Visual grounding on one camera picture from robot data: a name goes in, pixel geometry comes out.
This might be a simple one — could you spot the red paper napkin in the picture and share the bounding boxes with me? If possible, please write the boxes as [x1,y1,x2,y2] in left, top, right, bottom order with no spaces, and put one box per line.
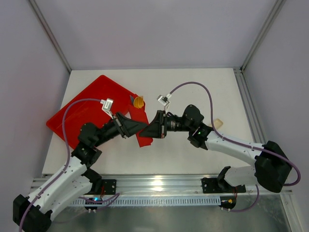
[128,105,153,147]

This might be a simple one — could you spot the yellow plastic spoon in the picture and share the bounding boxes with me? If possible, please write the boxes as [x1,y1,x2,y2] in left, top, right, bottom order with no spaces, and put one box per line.
[133,96,145,109]

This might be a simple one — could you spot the yellow plastic fork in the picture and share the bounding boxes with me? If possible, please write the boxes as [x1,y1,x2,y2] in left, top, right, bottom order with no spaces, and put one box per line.
[137,96,144,108]

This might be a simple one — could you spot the blue plastic knife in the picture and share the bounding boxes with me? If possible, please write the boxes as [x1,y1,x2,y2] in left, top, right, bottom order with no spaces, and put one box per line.
[130,95,135,105]

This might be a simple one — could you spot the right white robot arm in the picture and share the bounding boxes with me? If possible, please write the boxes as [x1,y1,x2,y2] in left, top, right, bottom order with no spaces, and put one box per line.
[140,105,292,193]

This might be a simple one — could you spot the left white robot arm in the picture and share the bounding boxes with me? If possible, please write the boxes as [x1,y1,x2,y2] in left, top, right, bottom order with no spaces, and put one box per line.
[13,113,147,232]

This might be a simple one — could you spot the red plastic tray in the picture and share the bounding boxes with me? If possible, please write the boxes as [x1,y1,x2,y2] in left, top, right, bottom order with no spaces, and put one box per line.
[46,75,137,148]

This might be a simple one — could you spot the cream utensil case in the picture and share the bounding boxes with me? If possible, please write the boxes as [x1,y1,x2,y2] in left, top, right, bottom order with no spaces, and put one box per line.
[213,118,224,130]

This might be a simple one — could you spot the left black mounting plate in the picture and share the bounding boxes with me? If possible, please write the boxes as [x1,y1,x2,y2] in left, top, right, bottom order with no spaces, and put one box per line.
[100,179,117,196]

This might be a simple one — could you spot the black mounting plate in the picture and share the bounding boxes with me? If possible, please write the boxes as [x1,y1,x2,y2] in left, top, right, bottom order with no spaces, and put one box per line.
[201,177,246,194]
[100,179,117,196]

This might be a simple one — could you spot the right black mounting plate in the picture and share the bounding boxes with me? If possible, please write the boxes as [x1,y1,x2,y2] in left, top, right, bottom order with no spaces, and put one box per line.
[201,177,246,194]

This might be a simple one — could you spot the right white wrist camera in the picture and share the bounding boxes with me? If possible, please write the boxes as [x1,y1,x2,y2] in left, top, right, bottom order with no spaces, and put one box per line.
[157,93,171,113]

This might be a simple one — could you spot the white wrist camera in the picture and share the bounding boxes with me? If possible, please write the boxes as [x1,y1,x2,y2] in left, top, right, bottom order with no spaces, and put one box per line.
[100,98,113,119]
[157,93,171,113]

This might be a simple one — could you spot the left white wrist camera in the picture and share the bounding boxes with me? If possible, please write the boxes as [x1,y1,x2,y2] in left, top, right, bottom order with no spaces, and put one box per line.
[100,98,113,119]

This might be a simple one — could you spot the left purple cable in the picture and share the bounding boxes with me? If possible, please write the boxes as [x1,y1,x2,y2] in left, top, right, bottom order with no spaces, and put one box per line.
[18,98,104,232]

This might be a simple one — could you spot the purple cable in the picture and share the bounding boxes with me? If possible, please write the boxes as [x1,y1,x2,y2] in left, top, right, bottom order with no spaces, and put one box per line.
[169,82,302,213]
[18,98,104,232]

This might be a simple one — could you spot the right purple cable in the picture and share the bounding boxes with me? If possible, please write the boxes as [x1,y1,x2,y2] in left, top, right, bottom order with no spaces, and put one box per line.
[169,82,302,213]

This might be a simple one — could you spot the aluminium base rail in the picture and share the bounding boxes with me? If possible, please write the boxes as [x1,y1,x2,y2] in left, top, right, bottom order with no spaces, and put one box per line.
[31,174,293,201]

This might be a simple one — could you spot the slotted white cable duct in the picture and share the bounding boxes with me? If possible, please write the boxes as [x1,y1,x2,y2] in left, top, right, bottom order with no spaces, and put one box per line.
[70,196,221,207]

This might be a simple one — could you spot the right aluminium side rail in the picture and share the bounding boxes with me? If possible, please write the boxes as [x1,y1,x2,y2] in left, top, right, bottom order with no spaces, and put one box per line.
[233,67,268,144]

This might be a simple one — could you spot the left aluminium frame post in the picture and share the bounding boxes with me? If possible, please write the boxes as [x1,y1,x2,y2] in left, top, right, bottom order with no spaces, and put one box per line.
[28,0,72,73]

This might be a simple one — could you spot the aluminium frame post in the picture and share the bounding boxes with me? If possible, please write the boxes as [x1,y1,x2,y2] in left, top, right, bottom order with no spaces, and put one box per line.
[28,0,72,73]
[240,0,286,72]

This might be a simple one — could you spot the right aluminium frame post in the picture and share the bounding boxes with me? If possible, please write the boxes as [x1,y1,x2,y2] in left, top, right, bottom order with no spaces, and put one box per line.
[240,0,286,72]

